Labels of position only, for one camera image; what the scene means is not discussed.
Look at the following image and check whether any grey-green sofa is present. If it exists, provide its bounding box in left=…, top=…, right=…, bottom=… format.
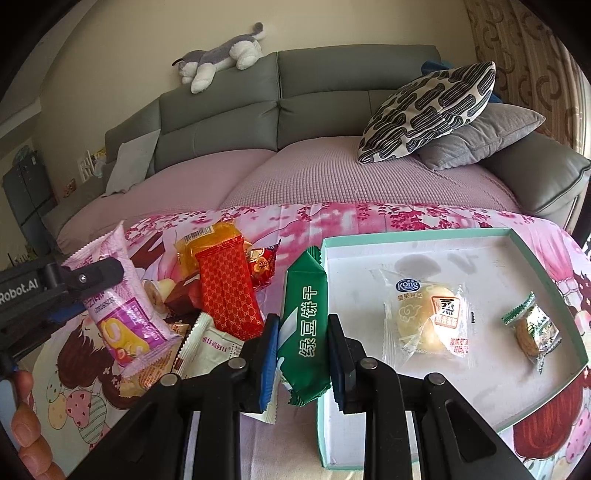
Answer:
left=41, top=45, right=591, bottom=232

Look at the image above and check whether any yellow bread packet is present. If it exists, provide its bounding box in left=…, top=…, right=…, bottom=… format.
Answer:
left=174, top=220, right=245, bottom=283

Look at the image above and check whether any beige orange-print bread packet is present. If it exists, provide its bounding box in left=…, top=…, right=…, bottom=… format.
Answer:
left=120, top=345, right=185, bottom=398

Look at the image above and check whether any beige patterned curtain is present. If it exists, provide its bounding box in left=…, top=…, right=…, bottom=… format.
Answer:
left=462, top=0, right=591, bottom=160

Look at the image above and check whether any person's left hand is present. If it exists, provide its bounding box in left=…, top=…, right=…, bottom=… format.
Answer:
left=9, top=369, right=65, bottom=480

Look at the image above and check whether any pink swiss roll packet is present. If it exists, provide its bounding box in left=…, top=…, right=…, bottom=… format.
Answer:
left=61, top=220, right=183, bottom=380

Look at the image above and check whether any clear bun packet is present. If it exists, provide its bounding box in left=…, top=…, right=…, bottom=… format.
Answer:
left=369, top=269, right=479, bottom=370

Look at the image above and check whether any small round pastry packet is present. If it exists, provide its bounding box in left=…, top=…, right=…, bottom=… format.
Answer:
left=142, top=277, right=178, bottom=309

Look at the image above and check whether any pink printed blanket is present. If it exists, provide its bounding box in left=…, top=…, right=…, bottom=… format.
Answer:
left=28, top=202, right=591, bottom=480

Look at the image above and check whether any black white patterned pillow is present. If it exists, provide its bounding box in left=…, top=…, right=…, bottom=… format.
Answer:
left=358, top=61, right=497, bottom=164

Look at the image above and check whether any grey white plush toy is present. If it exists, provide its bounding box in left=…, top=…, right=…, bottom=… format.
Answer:
left=172, top=22, right=267, bottom=94

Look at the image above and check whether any red patterned snack packet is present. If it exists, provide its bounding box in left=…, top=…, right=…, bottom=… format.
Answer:
left=194, top=235, right=265, bottom=343

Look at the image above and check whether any white rack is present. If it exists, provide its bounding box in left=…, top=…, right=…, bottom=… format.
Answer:
left=78, top=148, right=108, bottom=185

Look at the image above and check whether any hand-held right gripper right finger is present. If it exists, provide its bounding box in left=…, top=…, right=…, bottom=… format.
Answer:
left=327, top=314, right=527, bottom=480

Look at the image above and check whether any dark cabinet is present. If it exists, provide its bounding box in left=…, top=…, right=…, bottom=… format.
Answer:
left=2, top=148, right=57, bottom=227

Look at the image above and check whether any red festive snack packet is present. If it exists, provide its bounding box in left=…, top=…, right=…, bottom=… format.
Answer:
left=245, top=239, right=282, bottom=291

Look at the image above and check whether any light grey pillow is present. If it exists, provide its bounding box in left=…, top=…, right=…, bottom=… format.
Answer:
left=105, top=129, right=161, bottom=197

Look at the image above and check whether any blue cloth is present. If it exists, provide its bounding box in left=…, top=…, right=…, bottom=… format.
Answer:
left=421, top=59, right=503, bottom=106

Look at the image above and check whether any green biscuit packet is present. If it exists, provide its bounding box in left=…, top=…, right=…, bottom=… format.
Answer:
left=276, top=246, right=334, bottom=408

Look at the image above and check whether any small green-white cookie packet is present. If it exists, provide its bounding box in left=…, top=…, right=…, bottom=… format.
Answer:
left=501, top=291, right=563, bottom=376

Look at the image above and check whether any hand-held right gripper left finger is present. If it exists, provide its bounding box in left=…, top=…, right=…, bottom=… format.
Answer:
left=67, top=314, right=280, bottom=480

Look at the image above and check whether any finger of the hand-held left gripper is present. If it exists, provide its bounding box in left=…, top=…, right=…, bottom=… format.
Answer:
left=55, top=256, right=125, bottom=301
left=44, top=300, right=88, bottom=330

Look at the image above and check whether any cream biscuit packet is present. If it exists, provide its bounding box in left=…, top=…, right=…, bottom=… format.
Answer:
left=177, top=313, right=279, bottom=425

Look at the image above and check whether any teal shallow box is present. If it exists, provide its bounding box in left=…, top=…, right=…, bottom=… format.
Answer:
left=315, top=227, right=591, bottom=472

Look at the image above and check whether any pink waffle sofa cover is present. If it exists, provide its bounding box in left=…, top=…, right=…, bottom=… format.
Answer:
left=55, top=136, right=520, bottom=241

